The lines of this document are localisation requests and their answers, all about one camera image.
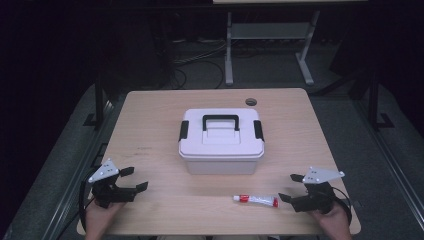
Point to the grey tape strip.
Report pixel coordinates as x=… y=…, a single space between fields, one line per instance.
x=356 y=203

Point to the white and red ointment tube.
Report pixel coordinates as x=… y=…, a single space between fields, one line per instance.
x=258 y=200

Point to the person's right hand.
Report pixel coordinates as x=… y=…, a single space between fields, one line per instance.
x=331 y=220

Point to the grey metal desk frame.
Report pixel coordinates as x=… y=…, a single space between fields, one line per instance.
x=266 y=31

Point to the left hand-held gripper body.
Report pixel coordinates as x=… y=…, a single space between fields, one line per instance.
x=106 y=193

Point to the black metal stand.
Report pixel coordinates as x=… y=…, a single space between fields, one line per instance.
x=99 y=103
x=375 y=106

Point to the aluminium floor rail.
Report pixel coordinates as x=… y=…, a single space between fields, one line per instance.
x=393 y=163
x=76 y=173

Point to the person's left hand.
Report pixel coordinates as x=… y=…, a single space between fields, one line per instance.
x=101 y=216

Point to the white plastic storage box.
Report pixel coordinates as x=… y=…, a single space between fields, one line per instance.
x=220 y=166

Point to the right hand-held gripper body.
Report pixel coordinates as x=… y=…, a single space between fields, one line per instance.
x=315 y=196

